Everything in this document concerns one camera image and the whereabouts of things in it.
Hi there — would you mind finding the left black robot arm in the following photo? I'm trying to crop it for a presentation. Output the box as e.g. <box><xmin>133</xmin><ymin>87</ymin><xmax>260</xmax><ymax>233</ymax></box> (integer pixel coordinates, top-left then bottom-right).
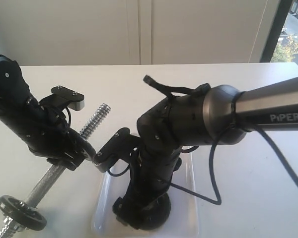
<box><xmin>0</xmin><ymin>54</ymin><xmax>95</xmax><ymax>171</ymax></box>

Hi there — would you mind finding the black window frame post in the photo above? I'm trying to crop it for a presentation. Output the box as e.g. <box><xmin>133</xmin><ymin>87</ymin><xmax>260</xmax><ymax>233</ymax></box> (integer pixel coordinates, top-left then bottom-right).
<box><xmin>260</xmin><ymin>0</ymin><xmax>293</xmax><ymax>63</ymax></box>

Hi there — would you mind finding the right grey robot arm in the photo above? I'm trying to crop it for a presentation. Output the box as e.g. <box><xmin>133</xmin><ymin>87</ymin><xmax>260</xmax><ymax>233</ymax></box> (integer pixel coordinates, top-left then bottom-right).
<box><xmin>112</xmin><ymin>76</ymin><xmax>298</xmax><ymax>230</ymax></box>

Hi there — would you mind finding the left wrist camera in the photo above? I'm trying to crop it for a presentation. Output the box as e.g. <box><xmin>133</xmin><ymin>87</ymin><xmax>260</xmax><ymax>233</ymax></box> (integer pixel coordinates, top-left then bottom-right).
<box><xmin>39</xmin><ymin>85</ymin><xmax>85</xmax><ymax>111</ymax></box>

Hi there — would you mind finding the chrome threaded dumbbell bar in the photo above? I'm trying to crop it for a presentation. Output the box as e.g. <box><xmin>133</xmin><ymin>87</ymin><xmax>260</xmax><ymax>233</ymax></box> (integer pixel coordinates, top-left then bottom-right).
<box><xmin>0</xmin><ymin>103</ymin><xmax>111</xmax><ymax>238</ymax></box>

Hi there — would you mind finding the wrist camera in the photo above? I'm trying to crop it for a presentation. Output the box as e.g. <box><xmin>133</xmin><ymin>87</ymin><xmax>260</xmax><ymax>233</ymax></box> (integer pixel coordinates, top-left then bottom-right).
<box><xmin>39</xmin><ymin>85</ymin><xmax>85</xmax><ymax>111</ymax></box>
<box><xmin>93</xmin><ymin>127</ymin><xmax>141</xmax><ymax>173</ymax></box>

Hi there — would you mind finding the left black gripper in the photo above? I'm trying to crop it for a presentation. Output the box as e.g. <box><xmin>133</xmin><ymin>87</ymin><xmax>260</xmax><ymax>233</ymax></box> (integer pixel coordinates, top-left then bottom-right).
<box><xmin>28</xmin><ymin>103</ymin><xmax>88</xmax><ymax>171</ymax></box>

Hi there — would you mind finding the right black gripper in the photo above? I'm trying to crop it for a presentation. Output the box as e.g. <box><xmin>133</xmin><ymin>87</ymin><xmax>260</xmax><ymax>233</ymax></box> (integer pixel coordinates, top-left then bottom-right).
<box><xmin>112</xmin><ymin>146</ymin><xmax>182</xmax><ymax>230</ymax></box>

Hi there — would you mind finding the black weight plate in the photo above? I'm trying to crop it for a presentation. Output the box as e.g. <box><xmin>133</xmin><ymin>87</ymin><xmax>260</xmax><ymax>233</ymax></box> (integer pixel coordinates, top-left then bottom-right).
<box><xmin>129</xmin><ymin>193</ymin><xmax>171</xmax><ymax>231</ymax></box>
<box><xmin>77</xmin><ymin>135</ymin><xmax>97</xmax><ymax>162</ymax></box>
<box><xmin>0</xmin><ymin>195</ymin><xmax>47</xmax><ymax>231</ymax></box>

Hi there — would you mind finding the white plastic tray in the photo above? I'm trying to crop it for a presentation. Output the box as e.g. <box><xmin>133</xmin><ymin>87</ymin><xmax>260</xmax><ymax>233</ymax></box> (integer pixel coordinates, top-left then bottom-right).
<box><xmin>90</xmin><ymin>151</ymin><xmax>200</xmax><ymax>238</ymax></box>

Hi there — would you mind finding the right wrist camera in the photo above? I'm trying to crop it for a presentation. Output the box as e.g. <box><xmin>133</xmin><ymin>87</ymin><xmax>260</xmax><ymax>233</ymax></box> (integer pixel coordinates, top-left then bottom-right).
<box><xmin>93</xmin><ymin>127</ymin><xmax>141</xmax><ymax>173</ymax></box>

